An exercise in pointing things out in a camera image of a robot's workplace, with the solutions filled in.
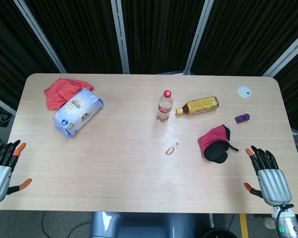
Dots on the blue tissue pack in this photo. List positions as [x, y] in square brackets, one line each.
[78, 111]

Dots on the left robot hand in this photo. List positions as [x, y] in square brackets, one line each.
[0, 173]

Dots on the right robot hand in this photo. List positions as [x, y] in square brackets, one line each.
[273, 181]

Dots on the clear bottle red cap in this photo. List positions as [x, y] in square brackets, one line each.
[165, 105]

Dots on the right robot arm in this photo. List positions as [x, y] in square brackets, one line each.
[288, 223]

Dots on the purple toy block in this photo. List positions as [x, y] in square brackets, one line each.
[243, 118]

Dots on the pink and black cloth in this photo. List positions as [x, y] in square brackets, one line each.
[214, 145]

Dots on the yellow tea bottle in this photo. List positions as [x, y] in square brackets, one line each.
[200, 106]

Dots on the red cloth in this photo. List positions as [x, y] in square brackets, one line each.
[62, 91]

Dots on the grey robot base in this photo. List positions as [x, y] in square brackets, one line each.
[144, 225]

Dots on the white partition frame post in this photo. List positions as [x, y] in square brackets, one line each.
[285, 55]
[197, 37]
[41, 36]
[120, 37]

